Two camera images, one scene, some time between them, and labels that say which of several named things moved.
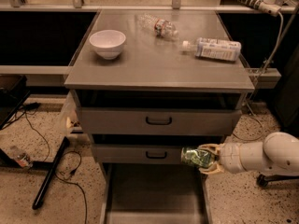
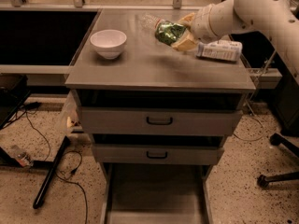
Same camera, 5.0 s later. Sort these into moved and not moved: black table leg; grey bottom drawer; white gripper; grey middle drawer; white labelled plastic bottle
Moved: white gripper
Not moved: white labelled plastic bottle; grey bottom drawer; grey middle drawer; black table leg
